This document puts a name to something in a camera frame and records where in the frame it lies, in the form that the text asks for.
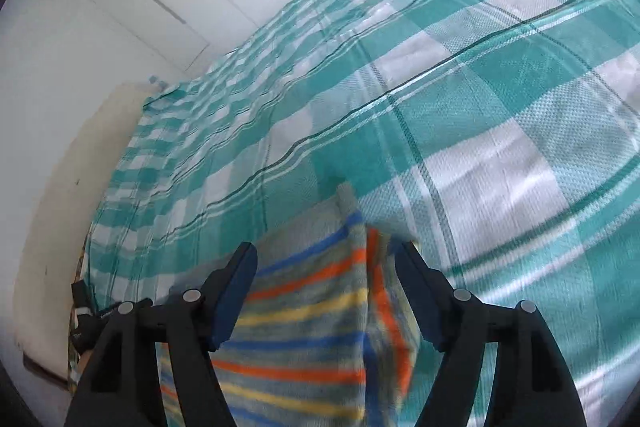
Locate striped knit sweater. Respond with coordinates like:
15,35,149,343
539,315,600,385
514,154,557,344
156,183,424,427

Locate teal white plaid bedspread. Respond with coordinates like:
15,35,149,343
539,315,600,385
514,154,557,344
85,0,639,426

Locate cream padded headboard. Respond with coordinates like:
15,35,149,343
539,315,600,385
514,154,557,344
13,83,157,387

